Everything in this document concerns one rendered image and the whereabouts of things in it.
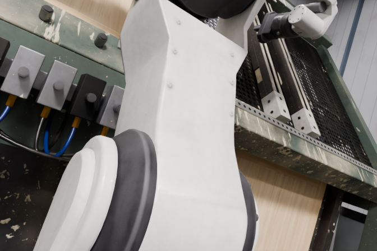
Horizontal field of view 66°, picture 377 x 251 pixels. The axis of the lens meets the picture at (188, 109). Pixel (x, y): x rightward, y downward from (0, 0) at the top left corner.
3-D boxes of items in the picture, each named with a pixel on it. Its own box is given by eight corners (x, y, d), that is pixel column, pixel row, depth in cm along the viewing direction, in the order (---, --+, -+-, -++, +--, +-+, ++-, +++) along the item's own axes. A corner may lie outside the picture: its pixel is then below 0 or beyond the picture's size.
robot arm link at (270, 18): (267, 47, 114) (290, 47, 103) (250, 36, 109) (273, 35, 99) (280, 18, 114) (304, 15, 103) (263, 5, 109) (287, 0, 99)
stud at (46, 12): (36, 18, 65) (40, 8, 63) (40, 12, 66) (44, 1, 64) (48, 23, 66) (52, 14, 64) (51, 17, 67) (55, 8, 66)
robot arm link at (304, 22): (293, 42, 103) (320, 41, 94) (272, 28, 98) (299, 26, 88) (304, 13, 103) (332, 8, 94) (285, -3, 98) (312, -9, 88)
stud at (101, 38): (92, 45, 71) (97, 36, 69) (94, 38, 72) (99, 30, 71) (102, 49, 72) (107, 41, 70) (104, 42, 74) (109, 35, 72)
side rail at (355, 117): (368, 182, 162) (387, 175, 155) (309, 52, 230) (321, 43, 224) (375, 186, 166) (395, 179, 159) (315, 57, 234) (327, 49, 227)
